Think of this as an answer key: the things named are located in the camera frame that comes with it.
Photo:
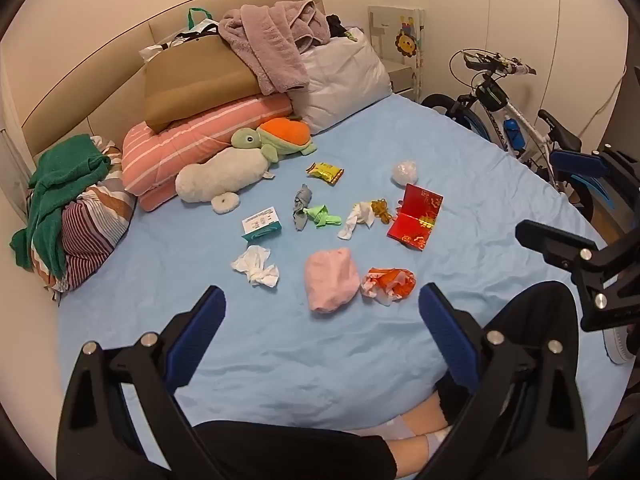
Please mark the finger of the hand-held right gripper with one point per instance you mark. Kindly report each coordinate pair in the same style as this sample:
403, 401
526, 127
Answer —
575, 165
555, 245

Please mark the brown maroon striped pillow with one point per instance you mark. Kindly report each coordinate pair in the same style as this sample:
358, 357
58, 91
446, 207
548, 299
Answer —
95, 230

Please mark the blue water bottle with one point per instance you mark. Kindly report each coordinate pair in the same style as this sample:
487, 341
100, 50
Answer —
514, 132

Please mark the green sock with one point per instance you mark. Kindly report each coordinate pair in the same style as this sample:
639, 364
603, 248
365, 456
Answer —
322, 215

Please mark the yellow snack wrapper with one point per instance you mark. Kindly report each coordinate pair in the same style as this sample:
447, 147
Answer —
325, 172

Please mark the orange white wrapper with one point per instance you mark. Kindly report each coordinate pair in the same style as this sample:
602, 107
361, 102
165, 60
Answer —
390, 282

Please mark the beige padded headboard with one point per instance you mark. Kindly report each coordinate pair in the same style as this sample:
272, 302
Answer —
100, 60

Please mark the bed with blue sheet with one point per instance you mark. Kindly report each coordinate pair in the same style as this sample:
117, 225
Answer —
300, 360

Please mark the large white tissue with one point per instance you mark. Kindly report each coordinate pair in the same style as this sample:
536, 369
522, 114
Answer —
255, 265

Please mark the tan brown pillow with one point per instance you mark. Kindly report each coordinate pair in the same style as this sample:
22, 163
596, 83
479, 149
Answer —
200, 85

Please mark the white pillow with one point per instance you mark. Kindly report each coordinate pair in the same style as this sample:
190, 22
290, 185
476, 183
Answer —
340, 80

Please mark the white nightstand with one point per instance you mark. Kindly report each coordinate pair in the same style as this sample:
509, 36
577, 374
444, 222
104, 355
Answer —
400, 77

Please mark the dark cloth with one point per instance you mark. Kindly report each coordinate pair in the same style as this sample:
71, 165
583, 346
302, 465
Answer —
337, 25

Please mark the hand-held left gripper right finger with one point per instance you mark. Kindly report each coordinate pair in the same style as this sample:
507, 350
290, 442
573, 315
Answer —
445, 332

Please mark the grey sock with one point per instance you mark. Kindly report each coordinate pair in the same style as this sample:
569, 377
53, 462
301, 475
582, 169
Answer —
301, 205

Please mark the white blue bicycle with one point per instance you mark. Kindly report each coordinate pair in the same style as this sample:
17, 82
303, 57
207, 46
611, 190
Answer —
520, 115

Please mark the mauve towel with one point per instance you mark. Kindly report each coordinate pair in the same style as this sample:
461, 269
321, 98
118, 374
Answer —
270, 40

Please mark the white sock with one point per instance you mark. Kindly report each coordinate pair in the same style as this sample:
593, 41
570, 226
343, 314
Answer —
357, 215

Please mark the green towel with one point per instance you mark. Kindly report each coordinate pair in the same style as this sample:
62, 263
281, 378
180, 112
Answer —
55, 180

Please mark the green orange turtle plush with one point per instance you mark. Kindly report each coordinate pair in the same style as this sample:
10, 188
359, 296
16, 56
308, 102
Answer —
285, 132

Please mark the teal white small box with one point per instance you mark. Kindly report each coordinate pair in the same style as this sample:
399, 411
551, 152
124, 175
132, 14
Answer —
260, 222

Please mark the red gold envelope pack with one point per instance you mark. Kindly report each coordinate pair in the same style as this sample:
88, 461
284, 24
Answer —
415, 220

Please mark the person's left leg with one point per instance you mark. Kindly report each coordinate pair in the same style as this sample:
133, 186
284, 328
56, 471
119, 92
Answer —
300, 452

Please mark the white seal plush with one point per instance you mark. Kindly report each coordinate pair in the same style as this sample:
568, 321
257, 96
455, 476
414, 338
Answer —
220, 175

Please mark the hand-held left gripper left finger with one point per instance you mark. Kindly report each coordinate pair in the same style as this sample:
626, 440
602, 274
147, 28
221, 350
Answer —
195, 332

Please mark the pink cloth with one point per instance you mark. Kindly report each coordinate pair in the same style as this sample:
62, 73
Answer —
332, 280

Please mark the clear plastic wrap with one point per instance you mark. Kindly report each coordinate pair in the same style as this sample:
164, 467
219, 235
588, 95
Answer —
405, 172

